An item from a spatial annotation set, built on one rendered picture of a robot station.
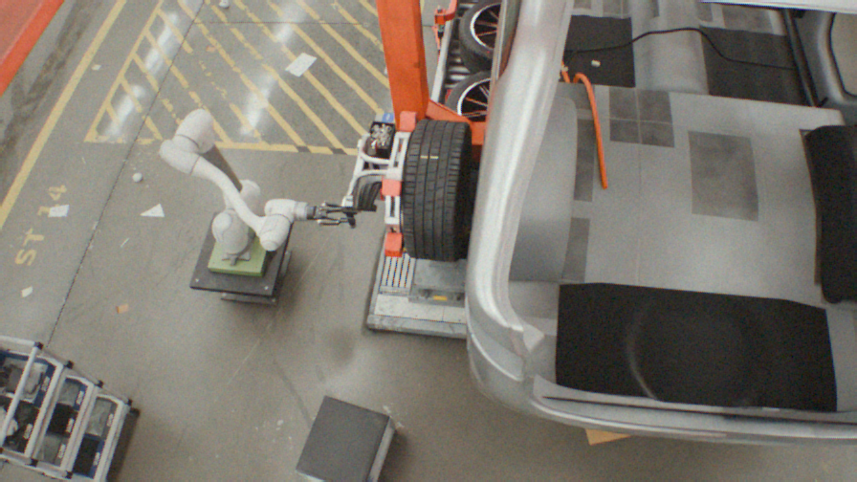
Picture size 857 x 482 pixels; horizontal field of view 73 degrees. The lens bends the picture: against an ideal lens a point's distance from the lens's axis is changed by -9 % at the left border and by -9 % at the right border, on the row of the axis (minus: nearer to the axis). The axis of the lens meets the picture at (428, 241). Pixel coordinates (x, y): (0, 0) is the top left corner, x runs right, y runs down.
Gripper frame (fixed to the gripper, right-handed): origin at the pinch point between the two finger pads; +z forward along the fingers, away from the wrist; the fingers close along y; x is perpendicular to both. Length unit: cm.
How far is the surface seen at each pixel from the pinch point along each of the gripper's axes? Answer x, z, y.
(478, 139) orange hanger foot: -15, 54, -64
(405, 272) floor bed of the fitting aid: -77, 17, -12
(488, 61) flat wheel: -36, 52, -144
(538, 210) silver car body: 39, 86, 14
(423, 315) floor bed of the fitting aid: -75, 32, 14
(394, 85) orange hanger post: 26, 14, -60
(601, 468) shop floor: -84, 134, 86
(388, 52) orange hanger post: 48, 14, -60
